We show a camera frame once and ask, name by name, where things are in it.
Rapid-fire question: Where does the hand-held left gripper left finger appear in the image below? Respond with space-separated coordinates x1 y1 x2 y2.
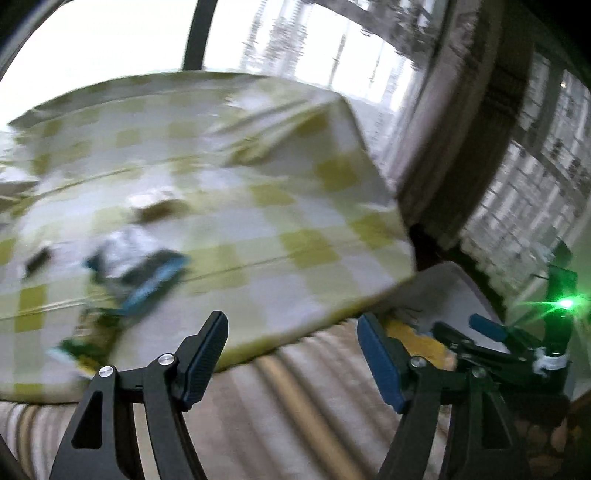
48 311 229 480

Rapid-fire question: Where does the small dark snack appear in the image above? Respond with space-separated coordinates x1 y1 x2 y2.
23 247 54 278

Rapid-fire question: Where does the beige pleated curtain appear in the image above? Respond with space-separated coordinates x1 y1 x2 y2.
397 0 539 241

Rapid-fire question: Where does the green snack packet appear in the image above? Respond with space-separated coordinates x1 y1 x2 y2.
48 309 122 376

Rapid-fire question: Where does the small brown snack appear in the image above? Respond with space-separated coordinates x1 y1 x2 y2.
131 198 186 223

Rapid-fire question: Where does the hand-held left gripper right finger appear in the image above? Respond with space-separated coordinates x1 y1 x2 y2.
356 313 520 480

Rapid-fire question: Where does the green checkered tablecloth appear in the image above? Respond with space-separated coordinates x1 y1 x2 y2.
0 71 416 402

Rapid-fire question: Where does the white lace curtain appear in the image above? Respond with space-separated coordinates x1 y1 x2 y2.
462 51 591 301
208 0 448 153

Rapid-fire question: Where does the black window frame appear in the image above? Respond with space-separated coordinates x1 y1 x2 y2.
182 0 219 73

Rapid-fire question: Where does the yellow snack packet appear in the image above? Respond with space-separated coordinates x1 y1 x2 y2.
385 318 458 370

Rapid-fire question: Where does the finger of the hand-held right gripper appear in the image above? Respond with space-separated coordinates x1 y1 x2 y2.
470 315 548 365
433 322 513 372

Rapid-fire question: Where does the blue white snack packet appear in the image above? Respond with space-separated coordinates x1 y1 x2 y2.
83 226 191 315

